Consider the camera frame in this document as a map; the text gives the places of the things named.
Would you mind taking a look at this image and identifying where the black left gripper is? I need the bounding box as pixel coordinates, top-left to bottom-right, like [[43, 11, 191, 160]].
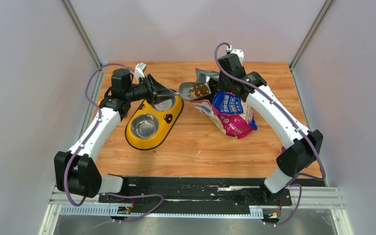
[[124, 73, 174, 105]]

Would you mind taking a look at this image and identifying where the silver metal scoop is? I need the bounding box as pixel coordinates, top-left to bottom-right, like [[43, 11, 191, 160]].
[[159, 82, 212, 101]]

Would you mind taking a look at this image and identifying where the colourful pet food bag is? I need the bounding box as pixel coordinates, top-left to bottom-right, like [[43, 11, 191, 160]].
[[191, 68, 258, 139]]

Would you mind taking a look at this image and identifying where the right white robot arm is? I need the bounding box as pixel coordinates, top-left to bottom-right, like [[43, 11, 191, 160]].
[[216, 53, 323, 205]]

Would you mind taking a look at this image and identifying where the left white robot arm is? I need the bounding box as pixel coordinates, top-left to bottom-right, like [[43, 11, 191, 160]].
[[54, 69, 176, 202]]

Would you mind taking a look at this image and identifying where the yellow double pet bowl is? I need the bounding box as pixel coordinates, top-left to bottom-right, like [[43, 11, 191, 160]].
[[125, 97, 184, 151]]

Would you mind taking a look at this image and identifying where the brown pet food kibble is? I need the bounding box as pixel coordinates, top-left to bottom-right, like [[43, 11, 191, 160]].
[[188, 83, 211, 99]]

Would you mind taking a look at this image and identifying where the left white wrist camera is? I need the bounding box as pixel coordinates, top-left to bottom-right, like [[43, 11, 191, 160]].
[[133, 62, 146, 81]]

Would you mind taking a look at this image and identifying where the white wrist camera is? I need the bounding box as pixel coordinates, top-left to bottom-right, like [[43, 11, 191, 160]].
[[133, 62, 146, 81], [226, 46, 244, 64]]

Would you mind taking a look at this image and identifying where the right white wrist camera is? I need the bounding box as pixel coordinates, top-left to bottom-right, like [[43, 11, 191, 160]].
[[226, 46, 244, 64]]

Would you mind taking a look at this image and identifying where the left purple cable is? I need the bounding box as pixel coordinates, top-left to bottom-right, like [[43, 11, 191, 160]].
[[63, 63, 164, 224]]

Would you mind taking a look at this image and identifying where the purple cable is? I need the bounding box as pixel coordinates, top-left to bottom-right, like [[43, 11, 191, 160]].
[[214, 42, 327, 227], [63, 63, 164, 224]]

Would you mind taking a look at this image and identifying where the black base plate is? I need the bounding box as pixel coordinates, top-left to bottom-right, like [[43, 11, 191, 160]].
[[67, 175, 326, 215]]

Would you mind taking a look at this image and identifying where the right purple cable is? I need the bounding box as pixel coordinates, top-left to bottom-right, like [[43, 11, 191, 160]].
[[214, 42, 327, 227]]

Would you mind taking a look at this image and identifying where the white slotted cable duct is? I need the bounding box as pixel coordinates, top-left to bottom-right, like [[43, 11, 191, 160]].
[[59, 205, 264, 219]]

